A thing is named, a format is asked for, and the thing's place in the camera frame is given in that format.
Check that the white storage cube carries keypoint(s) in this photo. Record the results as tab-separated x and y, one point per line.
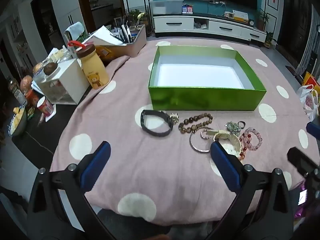
72	77

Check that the pale crystal charm cluster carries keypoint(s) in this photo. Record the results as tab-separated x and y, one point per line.
232	127

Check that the bowl of snacks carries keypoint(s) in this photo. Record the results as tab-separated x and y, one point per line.
16	123

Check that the bunch of pens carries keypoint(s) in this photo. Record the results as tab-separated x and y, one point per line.
123	33

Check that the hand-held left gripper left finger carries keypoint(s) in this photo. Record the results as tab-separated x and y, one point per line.
96	166

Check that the glass bottle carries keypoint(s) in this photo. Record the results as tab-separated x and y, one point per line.
17	92

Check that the small potted plant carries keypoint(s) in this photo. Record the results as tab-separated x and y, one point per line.
270	40

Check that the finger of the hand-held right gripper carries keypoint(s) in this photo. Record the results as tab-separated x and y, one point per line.
314	130
303	161

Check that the black alarm clock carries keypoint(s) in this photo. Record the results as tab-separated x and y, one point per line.
251	23

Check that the pink storage bin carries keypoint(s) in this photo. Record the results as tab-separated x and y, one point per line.
132	47

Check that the plant in glass tank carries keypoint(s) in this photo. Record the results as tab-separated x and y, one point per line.
136	16

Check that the yellow white desk calendar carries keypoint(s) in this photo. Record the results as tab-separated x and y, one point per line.
240	16

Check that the white plastic bag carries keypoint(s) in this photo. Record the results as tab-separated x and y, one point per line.
308	102

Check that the grey white cloth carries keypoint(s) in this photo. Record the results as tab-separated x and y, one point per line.
75	31

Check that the white papers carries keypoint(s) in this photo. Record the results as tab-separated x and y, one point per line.
105	36

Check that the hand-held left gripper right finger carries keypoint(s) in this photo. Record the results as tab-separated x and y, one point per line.
225	165

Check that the yellow paper bag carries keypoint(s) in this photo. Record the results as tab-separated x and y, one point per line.
310	80

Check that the brown round fruit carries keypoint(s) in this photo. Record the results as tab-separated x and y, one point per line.
50	68

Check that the translucent storage box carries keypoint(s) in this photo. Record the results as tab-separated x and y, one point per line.
166	7

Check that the small white device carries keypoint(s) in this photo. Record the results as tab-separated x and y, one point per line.
228	15

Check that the tall potted plant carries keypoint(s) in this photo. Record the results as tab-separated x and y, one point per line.
262	21

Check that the silver bangle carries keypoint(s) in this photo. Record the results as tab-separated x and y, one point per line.
197	150

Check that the yellow bear bottle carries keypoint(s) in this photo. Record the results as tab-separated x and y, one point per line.
93	67

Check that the white television cabinet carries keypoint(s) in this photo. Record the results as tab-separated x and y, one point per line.
175	25

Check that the red paper cup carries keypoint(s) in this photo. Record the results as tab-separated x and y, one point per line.
45	106

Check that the green cardboard box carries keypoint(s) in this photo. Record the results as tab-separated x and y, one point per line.
200	100

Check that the gold charm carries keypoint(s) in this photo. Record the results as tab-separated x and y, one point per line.
174	118

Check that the cream wristwatch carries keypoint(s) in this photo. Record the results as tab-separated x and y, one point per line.
225	135

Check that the pink polka dot blanket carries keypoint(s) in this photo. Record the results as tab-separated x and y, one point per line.
150	167

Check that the small blue red signs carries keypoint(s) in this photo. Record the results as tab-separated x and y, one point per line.
187	9

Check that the black wristwatch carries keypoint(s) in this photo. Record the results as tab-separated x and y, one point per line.
155	132

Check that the orange snack packet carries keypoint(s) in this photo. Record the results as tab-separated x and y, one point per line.
105	52

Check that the white power strip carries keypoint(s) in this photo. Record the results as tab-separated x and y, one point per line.
217	2

